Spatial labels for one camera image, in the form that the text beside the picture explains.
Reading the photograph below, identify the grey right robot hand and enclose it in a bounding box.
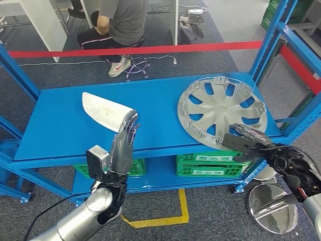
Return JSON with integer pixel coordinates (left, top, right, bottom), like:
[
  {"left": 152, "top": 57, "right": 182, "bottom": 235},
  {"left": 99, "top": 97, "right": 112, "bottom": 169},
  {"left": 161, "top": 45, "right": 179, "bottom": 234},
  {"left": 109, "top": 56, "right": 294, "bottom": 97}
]
[{"left": 229, "top": 124, "right": 277, "bottom": 164}]

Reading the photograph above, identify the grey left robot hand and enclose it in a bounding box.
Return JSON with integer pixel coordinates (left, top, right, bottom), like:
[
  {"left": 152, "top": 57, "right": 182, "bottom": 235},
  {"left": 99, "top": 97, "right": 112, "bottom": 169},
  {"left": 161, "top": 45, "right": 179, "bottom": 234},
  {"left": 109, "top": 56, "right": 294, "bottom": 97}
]
[{"left": 109, "top": 109, "right": 141, "bottom": 175}]

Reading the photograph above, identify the silver wheel hubcap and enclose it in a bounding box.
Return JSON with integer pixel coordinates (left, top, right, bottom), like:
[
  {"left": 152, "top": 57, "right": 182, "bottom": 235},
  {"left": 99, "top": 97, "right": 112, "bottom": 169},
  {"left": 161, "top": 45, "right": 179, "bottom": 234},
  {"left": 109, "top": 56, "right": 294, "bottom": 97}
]
[{"left": 177, "top": 76, "right": 268, "bottom": 150}]

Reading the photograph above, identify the white curved plastic part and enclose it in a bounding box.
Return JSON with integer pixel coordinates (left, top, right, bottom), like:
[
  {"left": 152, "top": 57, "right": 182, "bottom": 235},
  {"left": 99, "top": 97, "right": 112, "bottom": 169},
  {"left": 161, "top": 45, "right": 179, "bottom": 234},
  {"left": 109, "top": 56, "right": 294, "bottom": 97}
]
[{"left": 82, "top": 92, "right": 135, "bottom": 134}]

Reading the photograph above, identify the large chrome round floor base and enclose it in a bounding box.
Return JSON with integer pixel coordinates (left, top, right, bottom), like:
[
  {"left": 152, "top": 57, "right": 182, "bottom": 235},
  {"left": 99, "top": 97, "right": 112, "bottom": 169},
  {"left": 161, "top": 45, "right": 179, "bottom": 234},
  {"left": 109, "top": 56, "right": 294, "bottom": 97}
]
[{"left": 247, "top": 183, "right": 299, "bottom": 234}]

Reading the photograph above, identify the red barrier belt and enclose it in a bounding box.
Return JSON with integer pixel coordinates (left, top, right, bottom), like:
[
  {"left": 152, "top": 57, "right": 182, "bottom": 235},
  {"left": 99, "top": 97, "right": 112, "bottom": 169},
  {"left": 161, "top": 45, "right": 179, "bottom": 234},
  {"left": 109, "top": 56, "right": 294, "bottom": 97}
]
[
  {"left": 280, "top": 45, "right": 321, "bottom": 95},
  {"left": 9, "top": 40, "right": 263, "bottom": 59}
]

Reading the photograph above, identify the black round stool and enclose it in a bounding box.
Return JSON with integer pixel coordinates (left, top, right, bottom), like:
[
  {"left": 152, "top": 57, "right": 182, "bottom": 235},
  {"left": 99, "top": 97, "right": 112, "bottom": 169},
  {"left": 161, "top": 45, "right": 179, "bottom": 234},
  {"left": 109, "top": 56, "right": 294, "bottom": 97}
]
[{"left": 124, "top": 35, "right": 151, "bottom": 82}]

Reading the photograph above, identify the grey metal table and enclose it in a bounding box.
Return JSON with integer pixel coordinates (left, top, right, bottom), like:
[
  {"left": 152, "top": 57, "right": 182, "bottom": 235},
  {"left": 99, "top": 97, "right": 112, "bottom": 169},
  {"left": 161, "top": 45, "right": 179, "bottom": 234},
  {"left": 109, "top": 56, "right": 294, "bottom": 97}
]
[{"left": 288, "top": 0, "right": 321, "bottom": 59}]

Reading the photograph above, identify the green plastic crate stack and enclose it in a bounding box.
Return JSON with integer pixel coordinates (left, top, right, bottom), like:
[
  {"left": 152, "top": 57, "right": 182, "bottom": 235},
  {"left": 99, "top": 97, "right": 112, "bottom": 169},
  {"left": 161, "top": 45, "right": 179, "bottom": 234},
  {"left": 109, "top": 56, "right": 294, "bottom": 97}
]
[{"left": 261, "top": 0, "right": 313, "bottom": 31}]

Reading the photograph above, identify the person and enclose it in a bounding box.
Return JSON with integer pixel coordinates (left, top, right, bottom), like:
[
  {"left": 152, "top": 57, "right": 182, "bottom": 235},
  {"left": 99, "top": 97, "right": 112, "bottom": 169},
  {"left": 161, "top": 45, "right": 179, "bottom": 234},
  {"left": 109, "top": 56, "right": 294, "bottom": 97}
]
[
  {"left": 76, "top": 0, "right": 148, "bottom": 78},
  {"left": 67, "top": 0, "right": 87, "bottom": 20}
]

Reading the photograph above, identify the black bag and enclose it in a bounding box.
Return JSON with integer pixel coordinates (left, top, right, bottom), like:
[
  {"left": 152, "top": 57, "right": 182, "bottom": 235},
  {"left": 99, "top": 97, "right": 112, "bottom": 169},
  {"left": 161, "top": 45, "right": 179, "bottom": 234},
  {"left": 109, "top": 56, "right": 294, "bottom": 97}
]
[{"left": 179, "top": 12, "right": 204, "bottom": 45}]

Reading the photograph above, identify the white power strip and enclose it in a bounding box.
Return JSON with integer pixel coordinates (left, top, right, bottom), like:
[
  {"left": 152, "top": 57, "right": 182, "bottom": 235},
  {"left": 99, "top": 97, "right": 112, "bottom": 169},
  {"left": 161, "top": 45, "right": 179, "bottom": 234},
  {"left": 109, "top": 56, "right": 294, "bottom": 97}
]
[{"left": 188, "top": 7, "right": 208, "bottom": 15}]

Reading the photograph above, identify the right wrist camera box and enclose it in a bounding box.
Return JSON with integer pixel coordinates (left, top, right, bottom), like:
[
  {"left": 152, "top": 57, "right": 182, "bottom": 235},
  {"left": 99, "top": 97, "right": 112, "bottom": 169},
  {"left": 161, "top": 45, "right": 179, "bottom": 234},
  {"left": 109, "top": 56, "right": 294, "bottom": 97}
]
[{"left": 222, "top": 133, "right": 259, "bottom": 156}]

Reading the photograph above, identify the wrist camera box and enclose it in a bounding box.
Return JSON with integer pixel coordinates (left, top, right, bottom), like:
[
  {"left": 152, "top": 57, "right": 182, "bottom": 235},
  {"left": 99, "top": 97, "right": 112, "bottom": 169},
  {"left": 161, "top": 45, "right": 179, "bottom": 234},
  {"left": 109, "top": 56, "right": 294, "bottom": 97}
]
[
  {"left": 86, "top": 145, "right": 111, "bottom": 180},
  {"left": 222, "top": 133, "right": 259, "bottom": 156}
]

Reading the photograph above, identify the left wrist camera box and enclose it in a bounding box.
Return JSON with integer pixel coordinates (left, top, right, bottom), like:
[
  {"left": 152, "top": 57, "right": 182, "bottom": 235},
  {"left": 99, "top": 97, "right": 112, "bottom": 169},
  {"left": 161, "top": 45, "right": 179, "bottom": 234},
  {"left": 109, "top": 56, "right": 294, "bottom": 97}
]
[{"left": 86, "top": 145, "right": 111, "bottom": 180}]

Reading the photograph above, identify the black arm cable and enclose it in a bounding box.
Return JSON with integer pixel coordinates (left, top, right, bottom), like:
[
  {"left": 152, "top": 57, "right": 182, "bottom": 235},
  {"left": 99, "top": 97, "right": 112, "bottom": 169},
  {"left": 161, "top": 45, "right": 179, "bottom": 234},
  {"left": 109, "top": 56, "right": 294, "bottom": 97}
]
[{"left": 23, "top": 193, "right": 92, "bottom": 241}]

